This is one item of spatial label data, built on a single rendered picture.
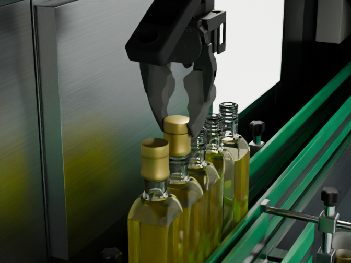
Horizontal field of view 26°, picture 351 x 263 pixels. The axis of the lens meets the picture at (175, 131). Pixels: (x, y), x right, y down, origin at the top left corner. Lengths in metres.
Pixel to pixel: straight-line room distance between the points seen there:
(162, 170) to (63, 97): 0.15
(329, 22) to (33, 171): 1.29
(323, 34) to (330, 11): 0.07
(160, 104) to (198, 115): 0.05
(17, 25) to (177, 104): 0.42
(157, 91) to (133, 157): 0.21
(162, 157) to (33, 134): 0.17
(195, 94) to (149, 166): 0.11
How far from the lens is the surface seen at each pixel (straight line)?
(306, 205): 1.44
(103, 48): 1.02
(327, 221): 1.19
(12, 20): 0.90
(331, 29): 2.12
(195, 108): 0.94
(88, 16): 0.98
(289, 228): 1.35
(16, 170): 0.95
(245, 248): 1.12
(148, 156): 0.91
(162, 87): 0.95
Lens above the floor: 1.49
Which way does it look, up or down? 20 degrees down
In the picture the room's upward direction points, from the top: straight up
